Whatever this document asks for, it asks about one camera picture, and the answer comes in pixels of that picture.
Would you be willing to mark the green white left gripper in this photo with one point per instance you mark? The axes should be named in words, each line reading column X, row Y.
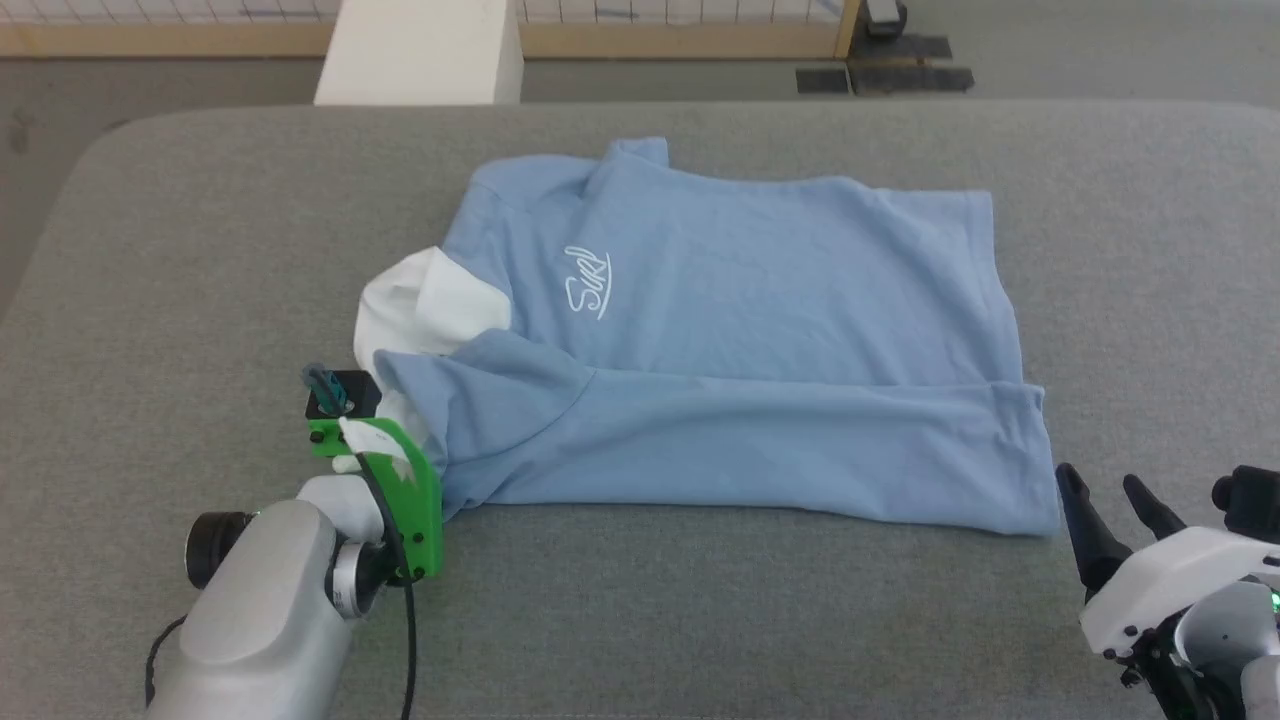
column 420, row 510

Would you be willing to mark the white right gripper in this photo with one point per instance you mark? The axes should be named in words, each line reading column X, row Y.
column 1160, row 585

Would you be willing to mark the light blue white-sleeved t-shirt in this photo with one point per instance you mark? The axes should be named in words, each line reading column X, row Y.
column 750, row 300

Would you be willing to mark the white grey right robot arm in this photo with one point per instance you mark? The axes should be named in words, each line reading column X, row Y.
column 1230, row 650

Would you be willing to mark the grey fabric sofa cushion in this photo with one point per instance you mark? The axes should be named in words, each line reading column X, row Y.
column 700, row 620

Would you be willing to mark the white rectangular box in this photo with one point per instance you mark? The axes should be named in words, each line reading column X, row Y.
column 420, row 50

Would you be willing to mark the long black floor mat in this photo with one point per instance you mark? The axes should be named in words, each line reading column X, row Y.
column 912, row 79

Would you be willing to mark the black floor mat under stand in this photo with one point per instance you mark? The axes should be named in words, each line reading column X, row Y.
column 900, row 47

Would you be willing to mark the small black floor mat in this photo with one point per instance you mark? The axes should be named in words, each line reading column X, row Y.
column 823, row 81

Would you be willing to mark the grey metal stand foot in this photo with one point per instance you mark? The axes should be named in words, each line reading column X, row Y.
column 885, row 15

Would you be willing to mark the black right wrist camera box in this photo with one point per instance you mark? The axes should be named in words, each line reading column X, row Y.
column 1250, row 500

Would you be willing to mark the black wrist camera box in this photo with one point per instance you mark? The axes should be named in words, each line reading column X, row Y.
column 1250, row 500
column 345, row 392

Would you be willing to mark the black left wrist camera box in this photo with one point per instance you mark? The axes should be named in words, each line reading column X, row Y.
column 345, row 392

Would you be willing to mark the wooden fence frame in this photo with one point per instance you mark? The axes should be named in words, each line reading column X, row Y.
column 650, row 40

